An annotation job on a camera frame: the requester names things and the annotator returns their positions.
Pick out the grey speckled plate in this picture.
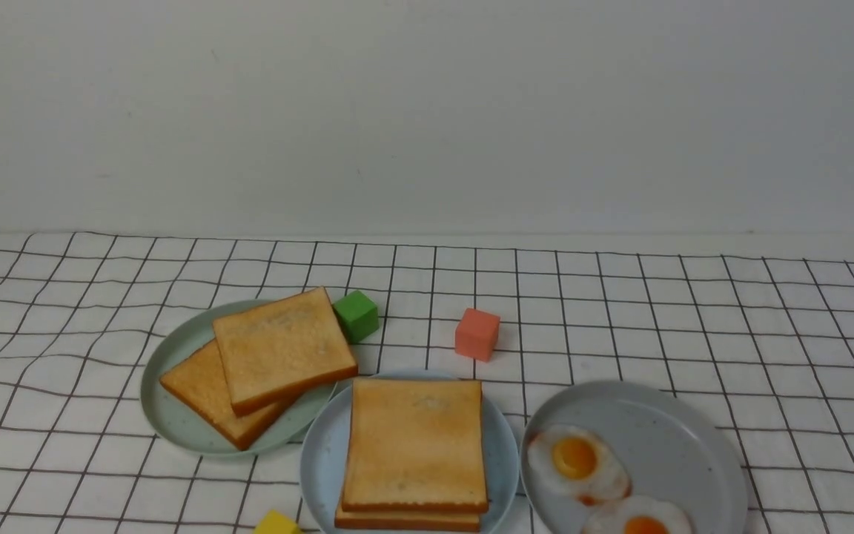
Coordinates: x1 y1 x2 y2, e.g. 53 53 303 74
520 380 749 533

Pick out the fried egg lower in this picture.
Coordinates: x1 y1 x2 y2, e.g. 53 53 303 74
580 495 694 533

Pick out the green cube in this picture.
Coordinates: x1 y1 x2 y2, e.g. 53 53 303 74
333 290 380 344

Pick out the toast slice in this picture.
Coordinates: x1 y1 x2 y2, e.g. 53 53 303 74
211 287 359 417
159 339 299 452
334 504 481 533
341 378 489 515

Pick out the yellow cube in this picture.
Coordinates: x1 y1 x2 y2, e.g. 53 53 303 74
252 510 302 534

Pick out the pale green plate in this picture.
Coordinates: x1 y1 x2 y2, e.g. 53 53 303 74
139 300 337 459

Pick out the fried egg left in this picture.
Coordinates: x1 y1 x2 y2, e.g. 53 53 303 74
526 423 632 507

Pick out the fried egg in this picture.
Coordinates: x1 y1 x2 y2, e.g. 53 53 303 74
580 495 694 533
526 423 632 507

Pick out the red cube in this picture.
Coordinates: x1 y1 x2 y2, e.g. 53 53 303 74
454 308 501 363

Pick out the light blue plate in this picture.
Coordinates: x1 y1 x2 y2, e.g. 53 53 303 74
299 369 520 533

